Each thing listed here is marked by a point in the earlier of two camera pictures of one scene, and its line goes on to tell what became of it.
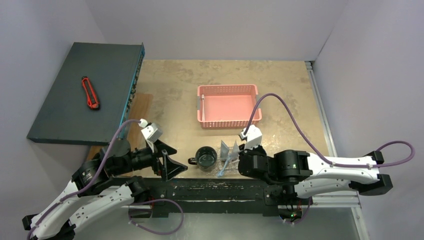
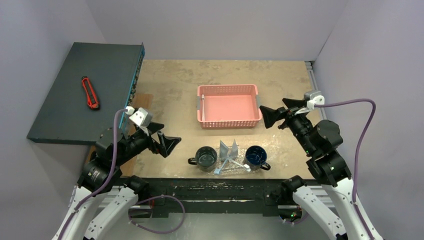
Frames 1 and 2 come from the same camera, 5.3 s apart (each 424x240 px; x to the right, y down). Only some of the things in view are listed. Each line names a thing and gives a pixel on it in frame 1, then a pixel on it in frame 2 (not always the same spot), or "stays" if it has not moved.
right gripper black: [244, 159] → [286, 114]
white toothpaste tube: [224, 151] stays
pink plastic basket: [228, 106] stays
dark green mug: [205, 158] stays
